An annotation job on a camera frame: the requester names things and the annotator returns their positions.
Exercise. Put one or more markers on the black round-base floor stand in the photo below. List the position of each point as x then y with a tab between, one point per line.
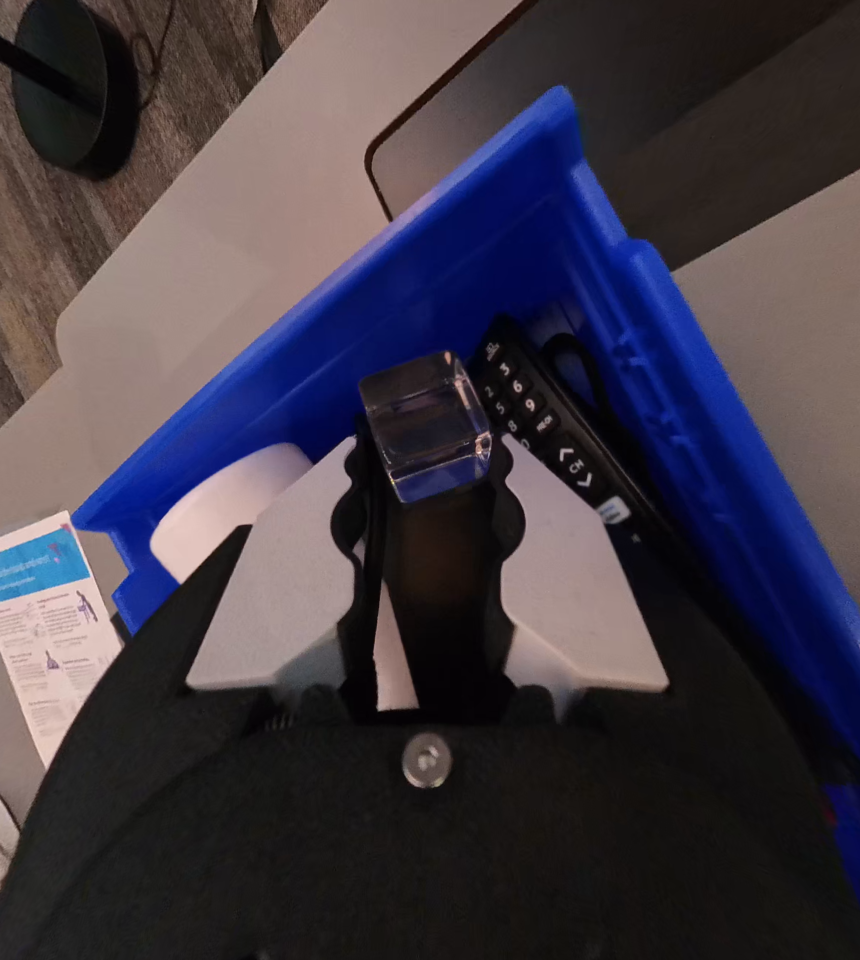
70	82

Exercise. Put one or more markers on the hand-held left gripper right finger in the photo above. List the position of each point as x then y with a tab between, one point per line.
580	600

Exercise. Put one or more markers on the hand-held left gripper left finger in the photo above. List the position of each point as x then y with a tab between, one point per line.
280	592

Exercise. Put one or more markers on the printed leaflet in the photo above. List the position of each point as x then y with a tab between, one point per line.
32	600

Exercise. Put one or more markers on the blue plastic bin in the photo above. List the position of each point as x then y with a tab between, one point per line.
437	262

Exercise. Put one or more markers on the clear glass cube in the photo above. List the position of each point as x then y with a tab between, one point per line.
430	442

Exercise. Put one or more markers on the black remote control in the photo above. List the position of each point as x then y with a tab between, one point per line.
542	424

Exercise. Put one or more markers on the white roll in bin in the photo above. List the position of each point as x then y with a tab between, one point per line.
220	502

